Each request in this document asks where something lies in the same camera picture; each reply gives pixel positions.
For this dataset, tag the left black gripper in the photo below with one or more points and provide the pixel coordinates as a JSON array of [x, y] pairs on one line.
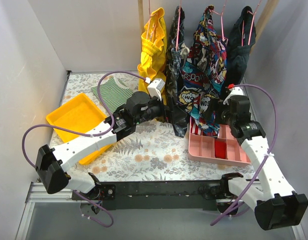
[[162, 109]]

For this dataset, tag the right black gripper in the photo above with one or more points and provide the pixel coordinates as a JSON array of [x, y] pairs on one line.
[[216, 113]]

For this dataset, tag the colourful comic print shorts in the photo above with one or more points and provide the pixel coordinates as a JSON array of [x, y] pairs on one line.
[[204, 72]]

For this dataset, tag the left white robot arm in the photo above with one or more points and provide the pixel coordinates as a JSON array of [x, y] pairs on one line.
[[53, 164]]

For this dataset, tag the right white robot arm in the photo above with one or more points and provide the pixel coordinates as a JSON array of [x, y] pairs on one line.
[[274, 201]]

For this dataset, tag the yellow shorts on hanger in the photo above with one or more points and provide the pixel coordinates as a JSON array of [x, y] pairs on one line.
[[153, 55]]

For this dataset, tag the dark leaf print shorts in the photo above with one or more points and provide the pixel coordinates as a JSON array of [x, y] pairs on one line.
[[175, 61]]

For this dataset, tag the pink hanger under navy shorts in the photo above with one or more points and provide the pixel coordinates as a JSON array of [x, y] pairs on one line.
[[248, 29]]

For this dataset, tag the pink hanger under leaf shorts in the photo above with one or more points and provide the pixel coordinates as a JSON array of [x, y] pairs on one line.
[[179, 31]]

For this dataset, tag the pink hanger under yellow shorts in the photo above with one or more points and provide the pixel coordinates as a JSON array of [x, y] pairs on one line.
[[151, 28]]

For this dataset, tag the red white striped sock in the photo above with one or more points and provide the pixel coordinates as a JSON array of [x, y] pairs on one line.
[[195, 130]]

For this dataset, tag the red cloth front compartment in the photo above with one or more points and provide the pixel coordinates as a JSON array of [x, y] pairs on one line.
[[220, 149]]

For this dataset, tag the pink divided organiser tray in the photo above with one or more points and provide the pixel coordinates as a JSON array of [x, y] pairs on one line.
[[201, 149]]

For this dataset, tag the green striped folded shirt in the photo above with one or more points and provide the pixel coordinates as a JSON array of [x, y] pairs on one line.
[[115, 91]]

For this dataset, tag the yellow plastic tray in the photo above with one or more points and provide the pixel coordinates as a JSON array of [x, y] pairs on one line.
[[80, 114]]

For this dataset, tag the wooden clothes rack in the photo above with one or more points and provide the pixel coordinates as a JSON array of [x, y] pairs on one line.
[[260, 25]]

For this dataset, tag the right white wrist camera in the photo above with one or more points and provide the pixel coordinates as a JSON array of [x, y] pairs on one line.
[[233, 91]]

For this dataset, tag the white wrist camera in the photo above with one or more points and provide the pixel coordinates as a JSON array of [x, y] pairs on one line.
[[155, 87], [233, 91]]

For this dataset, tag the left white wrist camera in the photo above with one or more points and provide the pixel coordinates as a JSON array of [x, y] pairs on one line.
[[155, 87]]

